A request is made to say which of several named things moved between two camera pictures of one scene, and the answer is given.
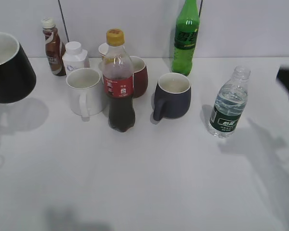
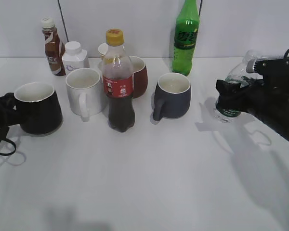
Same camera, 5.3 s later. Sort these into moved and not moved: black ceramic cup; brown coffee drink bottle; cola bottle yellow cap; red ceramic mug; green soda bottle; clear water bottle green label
Moved: black ceramic cup; clear water bottle green label
Not moved: brown coffee drink bottle; red ceramic mug; cola bottle yellow cap; green soda bottle
